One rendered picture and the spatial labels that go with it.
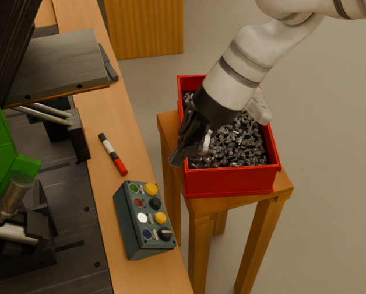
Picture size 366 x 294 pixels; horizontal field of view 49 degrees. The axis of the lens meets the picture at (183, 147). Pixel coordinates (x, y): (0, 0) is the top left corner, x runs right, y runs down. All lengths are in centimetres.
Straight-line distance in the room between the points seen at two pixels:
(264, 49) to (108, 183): 48
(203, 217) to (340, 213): 112
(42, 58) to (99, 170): 27
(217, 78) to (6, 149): 35
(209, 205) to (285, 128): 133
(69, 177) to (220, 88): 46
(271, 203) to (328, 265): 84
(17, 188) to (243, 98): 38
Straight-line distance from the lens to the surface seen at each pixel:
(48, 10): 146
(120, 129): 99
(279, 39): 59
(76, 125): 87
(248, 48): 57
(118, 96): 106
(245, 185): 95
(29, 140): 102
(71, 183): 91
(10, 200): 72
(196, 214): 96
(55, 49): 86
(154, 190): 83
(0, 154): 71
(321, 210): 198
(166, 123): 112
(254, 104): 62
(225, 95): 59
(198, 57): 260
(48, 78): 80
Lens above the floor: 164
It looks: 52 degrees down
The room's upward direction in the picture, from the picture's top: straight up
